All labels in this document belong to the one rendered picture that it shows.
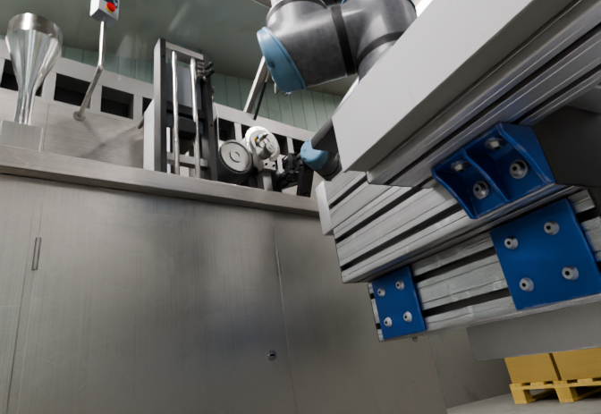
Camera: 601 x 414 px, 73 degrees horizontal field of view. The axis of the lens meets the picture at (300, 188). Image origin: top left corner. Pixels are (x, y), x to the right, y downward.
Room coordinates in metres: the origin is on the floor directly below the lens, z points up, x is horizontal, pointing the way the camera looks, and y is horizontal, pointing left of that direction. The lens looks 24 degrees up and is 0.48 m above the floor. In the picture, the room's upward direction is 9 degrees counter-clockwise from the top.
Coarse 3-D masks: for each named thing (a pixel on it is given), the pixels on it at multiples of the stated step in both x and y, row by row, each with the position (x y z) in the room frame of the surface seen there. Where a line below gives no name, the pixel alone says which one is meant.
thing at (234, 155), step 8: (224, 144) 1.18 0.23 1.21; (232, 144) 1.20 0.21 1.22; (240, 144) 1.22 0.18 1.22; (224, 152) 1.18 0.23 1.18; (232, 152) 1.20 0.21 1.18; (240, 152) 1.22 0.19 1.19; (248, 152) 1.24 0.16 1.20; (224, 160) 1.18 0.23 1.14; (232, 160) 1.20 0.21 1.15; (240, 160) 1.22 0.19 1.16; (248, 160) 1.24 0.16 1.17; (232, 168) 1.19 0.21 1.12; (240, 168) 1.22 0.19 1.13; (248, 168) 1.23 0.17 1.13
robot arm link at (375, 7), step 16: (352, 0) 0.49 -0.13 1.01; (368, 0) 0.48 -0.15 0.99; (384, 0) 0.47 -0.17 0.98; (400, 0) 0.48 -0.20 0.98; (336, 16) 0.49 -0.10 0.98; (352, 16) 0.48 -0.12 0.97; (368, 16) 0.48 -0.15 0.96; (384, 16) 0.47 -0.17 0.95; (400, 16) 0.47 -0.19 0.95; (416, 16) 0.49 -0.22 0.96; (352, 32) 0.49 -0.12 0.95; (368, 32) 0.48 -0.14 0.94; (384, 32) 0.47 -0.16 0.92; (352, 48) 0.51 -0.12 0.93; (352, 64) 0.53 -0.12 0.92
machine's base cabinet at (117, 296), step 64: (0, 192) 0.60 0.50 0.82; (64, 192) 0.66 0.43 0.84; (128, 192) 0.73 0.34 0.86; (0, 256) 0.60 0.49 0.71; (64, 256) 0.66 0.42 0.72; (128, 256) 0.73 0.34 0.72; (192, 256) 0.82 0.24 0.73; (256, 256) 0.92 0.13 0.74; (320, 256) 1.05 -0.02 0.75; (0, 320) 0.61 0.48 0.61; (64, 320) 0.67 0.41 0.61; (128, 320) 0.73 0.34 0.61; (192, 320) 0.81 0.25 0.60; (256, 320) 0.91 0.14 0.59; (320, 320) 1.03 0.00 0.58; (0, 384) 0.62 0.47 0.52; (64, 384) 0.67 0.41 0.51; (128, 384) 0.74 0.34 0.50; (192, 384) 0.81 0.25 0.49; (256, 384) 0.90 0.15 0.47; (320, 384) 1.01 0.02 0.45; (384, 384) 1.14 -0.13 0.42
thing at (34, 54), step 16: (16, 32) 0.83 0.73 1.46; (32, 32) 0.84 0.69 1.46; (16, 48) 0.84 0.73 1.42; (32, 48) 0.85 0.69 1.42; (48, 48) 0.88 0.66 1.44; (16, 64) 0.86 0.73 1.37; (32, 64) 0.87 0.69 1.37; (48, 64) 0.90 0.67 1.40; (32, 80) 0.88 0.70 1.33; (32, 96) 0.89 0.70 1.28; (16, 112) 0.88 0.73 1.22; (32, 112) 0.90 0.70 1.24; (0, 128) 0.83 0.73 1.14; (16, 128) 0.85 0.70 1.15; (32, 128) 0.88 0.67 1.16; (16, 144) 0.86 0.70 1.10; (32, 144) 0.88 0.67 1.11
